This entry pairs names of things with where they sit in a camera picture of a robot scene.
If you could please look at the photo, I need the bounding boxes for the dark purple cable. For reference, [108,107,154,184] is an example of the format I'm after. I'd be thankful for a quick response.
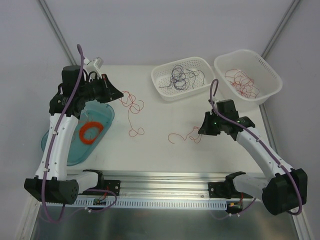
[159,64,206,91]

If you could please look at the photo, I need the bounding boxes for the red orange cable ball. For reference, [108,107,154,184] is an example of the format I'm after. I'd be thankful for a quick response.
[167,126,202,144]

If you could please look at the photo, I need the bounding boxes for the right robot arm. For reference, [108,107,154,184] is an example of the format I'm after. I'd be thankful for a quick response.
[198,99,308,216]

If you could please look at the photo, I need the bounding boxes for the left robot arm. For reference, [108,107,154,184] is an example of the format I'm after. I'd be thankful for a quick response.
[24,65,124,205]

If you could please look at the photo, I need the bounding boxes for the teal plastic tub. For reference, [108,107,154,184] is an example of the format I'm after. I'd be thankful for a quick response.
[41,100,115,167]

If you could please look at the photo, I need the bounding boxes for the white translucent tub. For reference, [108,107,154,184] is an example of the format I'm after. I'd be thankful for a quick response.
[213,49,283,112]

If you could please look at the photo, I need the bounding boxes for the white perforated basket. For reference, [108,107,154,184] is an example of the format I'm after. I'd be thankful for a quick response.
[151,56,216,102]

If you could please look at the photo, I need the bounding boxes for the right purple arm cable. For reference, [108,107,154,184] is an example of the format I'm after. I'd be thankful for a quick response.
[209,79,303,216]

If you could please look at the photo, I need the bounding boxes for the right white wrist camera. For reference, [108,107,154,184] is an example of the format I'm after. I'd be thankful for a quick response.
[208,99,217,105]

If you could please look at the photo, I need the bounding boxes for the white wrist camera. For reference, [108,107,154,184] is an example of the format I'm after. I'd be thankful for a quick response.
[208,99,217,105]
[83,57,104,77]

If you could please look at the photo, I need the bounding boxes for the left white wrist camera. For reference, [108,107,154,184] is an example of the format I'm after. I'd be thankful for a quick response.
[83,57,104,77]

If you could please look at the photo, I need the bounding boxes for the orange cable coil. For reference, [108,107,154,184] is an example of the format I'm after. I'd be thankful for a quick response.
[78,121,105,146]

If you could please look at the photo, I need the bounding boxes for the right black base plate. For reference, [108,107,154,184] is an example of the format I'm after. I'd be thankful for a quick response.
[208,181,253,199]

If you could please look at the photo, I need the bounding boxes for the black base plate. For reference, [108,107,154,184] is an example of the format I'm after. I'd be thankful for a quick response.
[208,181,253,199]
[101,180,121,196]

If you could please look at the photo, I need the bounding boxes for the aluminium mounting rail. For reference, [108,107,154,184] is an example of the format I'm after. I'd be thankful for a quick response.
[31,170,300,201]

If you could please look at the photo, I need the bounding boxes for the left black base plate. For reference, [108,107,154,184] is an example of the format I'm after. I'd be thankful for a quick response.
[101,180,121,196]

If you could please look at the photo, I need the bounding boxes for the white slotted cable duct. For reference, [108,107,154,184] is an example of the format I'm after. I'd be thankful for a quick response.
[72,197,227,211]

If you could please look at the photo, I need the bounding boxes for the right aluminium frame post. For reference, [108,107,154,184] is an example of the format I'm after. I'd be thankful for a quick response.
[261,0,303,59]

